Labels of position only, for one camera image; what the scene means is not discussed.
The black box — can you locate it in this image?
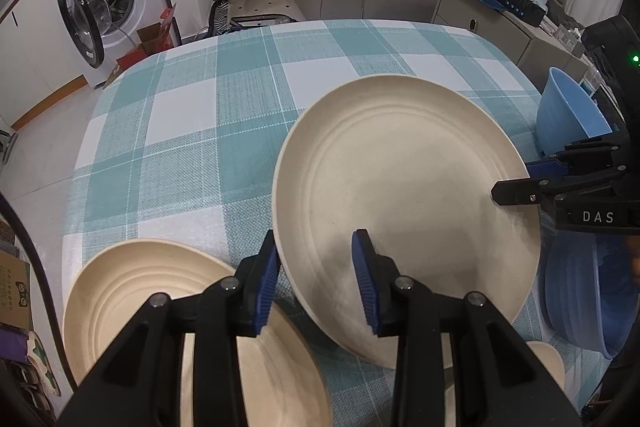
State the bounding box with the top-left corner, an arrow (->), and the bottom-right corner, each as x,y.
487,0 -> 548,28

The white kitchen counter cabinet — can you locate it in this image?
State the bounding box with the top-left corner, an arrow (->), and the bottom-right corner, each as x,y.
0,0 -> 96,128

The light blue bowl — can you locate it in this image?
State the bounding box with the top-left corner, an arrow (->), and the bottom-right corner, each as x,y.
536,67 -> 615,160

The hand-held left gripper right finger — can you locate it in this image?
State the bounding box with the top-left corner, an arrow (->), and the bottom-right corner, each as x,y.
351,229 -> 583,427

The cream plate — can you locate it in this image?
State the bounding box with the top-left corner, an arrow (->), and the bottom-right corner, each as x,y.
271,75 -> 543,370
62,238 -> 333,427
525,341 -> 567,395

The beige side cabinet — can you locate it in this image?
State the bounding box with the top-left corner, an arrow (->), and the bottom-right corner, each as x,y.
431,0 -> 591,82

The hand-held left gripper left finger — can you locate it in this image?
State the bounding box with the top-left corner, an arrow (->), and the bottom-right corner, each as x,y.
57,229 -> 281,427

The red cardboard box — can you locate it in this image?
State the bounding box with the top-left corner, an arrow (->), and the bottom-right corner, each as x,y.
116,7 -> 181,72

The black cable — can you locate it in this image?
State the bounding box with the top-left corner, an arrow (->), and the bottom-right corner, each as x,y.
0,192 -> 76,388

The brown cardboard box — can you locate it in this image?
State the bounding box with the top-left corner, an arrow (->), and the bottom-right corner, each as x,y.
0,247 -> 36,328

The teal white checked tablecloth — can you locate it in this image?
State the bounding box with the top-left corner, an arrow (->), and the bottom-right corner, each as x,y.
60,19 -> 616,427

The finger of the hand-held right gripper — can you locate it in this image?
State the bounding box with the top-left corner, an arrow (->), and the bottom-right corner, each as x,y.
491,172 -> 627,208
527,138 -> 627,181

